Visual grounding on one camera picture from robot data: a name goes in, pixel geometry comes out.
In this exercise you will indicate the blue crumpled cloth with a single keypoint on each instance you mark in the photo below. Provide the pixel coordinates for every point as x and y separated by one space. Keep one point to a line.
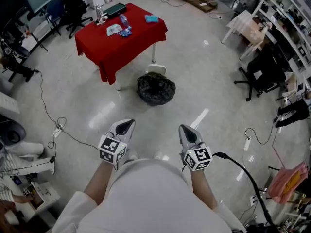
151 18

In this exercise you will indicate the grey dome backpack device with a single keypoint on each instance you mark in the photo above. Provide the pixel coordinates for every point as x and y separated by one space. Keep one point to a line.
12 132

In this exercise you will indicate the white cardboard box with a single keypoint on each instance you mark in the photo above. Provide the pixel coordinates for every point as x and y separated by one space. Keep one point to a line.
47 193

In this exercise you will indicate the pale tissue packet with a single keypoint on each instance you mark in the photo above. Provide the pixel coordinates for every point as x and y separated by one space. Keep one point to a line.
113 30

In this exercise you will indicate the person's right forearm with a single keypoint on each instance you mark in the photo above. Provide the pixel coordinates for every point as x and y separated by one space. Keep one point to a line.
202 190

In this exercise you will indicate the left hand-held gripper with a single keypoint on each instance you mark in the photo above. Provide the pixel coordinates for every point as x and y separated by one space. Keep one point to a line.
110 148

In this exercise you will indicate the black flat box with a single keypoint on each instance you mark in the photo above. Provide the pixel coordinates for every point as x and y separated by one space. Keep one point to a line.
115 10

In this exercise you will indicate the clear plastic bottle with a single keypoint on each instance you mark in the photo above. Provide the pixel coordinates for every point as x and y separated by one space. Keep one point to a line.
124 21

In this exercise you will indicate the black garbage bag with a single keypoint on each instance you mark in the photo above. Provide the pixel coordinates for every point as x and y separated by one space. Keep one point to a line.
155 88

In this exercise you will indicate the pink cloth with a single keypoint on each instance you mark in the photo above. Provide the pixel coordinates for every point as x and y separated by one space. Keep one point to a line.
284 183

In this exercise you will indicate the white power strip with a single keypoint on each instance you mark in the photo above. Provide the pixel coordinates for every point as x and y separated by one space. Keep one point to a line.
247 144
203 4
58 130

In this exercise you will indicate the white table with beige cloth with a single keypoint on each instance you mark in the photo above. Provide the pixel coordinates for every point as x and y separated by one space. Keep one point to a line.
245 25

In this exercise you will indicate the person's white shirt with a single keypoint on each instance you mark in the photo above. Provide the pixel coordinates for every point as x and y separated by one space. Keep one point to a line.
150 198

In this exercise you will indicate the black office chair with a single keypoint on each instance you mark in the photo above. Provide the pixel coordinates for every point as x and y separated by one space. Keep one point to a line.
74 6
262 74

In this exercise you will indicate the white shelf unit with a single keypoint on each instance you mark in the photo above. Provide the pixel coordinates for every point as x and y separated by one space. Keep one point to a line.
286 21

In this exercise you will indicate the person's left forearm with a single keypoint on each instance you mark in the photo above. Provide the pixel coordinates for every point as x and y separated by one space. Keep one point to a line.
98 183

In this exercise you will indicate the red cloth covered table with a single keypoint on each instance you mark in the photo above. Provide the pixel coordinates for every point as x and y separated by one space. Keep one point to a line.
126 47

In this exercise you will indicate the white paper scrap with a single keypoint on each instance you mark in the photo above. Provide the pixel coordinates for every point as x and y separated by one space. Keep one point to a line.
205 42

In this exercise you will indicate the white lidded trash bin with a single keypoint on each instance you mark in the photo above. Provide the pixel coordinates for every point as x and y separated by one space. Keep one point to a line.
156 69

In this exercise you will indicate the white drawer unit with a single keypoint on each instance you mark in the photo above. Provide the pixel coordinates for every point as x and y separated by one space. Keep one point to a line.
8 103

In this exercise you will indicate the black equipment stand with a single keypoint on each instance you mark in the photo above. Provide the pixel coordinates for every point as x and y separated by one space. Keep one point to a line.
14 57

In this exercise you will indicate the blue plastic packet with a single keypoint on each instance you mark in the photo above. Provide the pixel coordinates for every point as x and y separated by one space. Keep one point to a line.
125 33

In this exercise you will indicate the person's white shoe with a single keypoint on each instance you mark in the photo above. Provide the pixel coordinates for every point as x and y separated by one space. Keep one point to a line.
160 155
132 154

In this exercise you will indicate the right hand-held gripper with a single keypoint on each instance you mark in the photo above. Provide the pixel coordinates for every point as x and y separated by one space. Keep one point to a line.
198 158

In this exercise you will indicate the blue chair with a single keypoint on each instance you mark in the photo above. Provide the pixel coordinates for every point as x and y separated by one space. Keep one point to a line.
54 12

